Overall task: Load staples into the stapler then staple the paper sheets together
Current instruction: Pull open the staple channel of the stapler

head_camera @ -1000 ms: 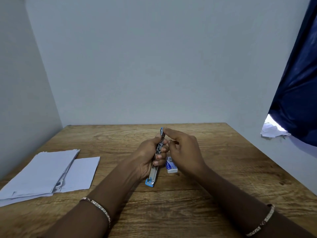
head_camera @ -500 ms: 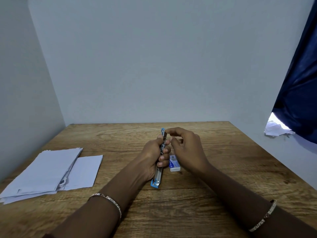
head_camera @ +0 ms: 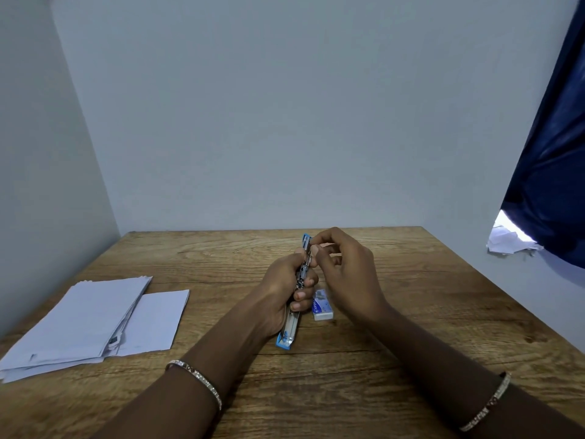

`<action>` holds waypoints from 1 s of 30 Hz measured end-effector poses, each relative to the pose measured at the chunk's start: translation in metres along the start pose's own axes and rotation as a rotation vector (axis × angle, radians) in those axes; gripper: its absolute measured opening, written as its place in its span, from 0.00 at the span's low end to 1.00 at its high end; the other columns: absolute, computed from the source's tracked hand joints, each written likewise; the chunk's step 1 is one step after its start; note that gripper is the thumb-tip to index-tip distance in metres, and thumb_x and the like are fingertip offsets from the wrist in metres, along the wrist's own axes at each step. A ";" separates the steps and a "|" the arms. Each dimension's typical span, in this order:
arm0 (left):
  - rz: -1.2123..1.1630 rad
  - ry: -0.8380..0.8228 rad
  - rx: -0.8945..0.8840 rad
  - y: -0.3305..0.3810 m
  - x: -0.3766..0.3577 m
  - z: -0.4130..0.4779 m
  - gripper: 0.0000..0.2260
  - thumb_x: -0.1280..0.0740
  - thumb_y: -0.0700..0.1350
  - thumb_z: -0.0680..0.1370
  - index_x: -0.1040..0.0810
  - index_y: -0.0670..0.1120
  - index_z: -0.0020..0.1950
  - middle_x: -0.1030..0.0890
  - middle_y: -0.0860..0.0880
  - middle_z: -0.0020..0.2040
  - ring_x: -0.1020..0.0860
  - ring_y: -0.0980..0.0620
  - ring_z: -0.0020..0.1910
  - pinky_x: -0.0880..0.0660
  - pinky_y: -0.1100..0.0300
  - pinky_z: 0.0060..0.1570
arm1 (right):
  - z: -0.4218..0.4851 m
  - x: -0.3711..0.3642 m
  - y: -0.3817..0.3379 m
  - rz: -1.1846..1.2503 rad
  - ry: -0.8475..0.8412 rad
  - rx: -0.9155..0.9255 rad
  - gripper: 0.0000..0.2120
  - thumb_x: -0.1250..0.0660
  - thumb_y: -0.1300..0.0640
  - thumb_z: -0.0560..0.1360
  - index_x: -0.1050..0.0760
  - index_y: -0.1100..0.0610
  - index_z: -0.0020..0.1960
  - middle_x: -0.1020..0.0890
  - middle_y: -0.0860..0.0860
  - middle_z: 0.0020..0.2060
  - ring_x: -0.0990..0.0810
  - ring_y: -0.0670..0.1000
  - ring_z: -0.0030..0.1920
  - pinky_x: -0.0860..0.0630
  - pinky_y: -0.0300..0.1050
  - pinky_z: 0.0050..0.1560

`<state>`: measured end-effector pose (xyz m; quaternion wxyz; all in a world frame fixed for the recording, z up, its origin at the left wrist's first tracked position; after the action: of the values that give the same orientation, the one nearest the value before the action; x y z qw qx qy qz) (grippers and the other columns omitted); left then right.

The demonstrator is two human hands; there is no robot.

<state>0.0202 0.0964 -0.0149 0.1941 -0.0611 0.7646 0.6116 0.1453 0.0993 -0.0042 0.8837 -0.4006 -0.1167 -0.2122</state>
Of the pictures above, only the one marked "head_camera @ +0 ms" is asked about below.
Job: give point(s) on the dark blue curtain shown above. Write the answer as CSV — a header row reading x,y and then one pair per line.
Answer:
x,y
553,169

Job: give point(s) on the person's left hand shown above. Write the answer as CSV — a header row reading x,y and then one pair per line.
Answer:
x,y
274,292

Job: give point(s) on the person's left middle finger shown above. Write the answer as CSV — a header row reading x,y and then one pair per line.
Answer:
x,y
305,294

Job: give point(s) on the person's right thumb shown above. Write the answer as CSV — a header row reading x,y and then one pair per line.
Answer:
x,y
325,262

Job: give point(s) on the person's left thumb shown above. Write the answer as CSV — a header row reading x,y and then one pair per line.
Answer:
x,y
305,258

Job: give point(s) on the blue metal stapler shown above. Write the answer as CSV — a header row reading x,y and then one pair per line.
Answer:
x,y
289,331

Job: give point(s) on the crumpled white paper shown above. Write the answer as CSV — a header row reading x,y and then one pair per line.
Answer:
x,y
507,240

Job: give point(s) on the person's right forearm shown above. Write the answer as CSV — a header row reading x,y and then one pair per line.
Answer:
x,y
448,374

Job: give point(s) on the small blue white staple box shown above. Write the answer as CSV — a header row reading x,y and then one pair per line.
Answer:
x,y
322,306

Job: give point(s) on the person's left forearm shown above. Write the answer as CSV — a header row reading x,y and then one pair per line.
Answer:
x,y
192,374

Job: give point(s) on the stack of white papers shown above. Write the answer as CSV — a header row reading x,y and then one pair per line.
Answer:
x,y
73,322

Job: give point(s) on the single white paper sheet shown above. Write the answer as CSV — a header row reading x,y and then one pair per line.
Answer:
x,y
155,322

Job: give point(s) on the person's right hand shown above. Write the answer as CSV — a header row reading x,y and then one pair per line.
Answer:
x,y
354,281

